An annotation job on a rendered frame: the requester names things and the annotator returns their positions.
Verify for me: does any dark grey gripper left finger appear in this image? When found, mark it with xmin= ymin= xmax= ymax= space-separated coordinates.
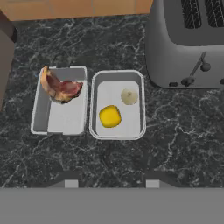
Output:
xmin=43 ymin=170 xmax=81 ymax=189

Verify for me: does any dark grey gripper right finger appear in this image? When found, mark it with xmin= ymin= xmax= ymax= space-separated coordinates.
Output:
xmin=143 ymin=170 xmax=182 ymax=189

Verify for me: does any grey rectangular meat container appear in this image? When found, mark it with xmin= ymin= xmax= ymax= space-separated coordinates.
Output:
xmin=30 ymin=65 xmax=88 ymax=137

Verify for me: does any grey rounded vegetable container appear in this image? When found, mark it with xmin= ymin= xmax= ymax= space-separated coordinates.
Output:
xmin=88 ymin=69 xmax=147 ymax=141

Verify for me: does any yellow lemon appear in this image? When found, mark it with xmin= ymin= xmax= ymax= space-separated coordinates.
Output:
xmin=98 ymin=104 xmax=123 ymax=129

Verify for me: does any pale garlic bulb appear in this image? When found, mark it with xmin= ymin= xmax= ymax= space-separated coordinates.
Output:
xmin=120 ymin=87 xmax=139 ymax=106

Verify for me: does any red raw steak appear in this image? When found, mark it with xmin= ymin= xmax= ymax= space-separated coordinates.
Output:
xmin=39 ymin=66 xmax=84 ymax=103

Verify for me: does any grey toaster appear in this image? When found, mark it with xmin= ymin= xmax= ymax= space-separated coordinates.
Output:
xmin=144 ymin=0 xmax=224 ymax=90

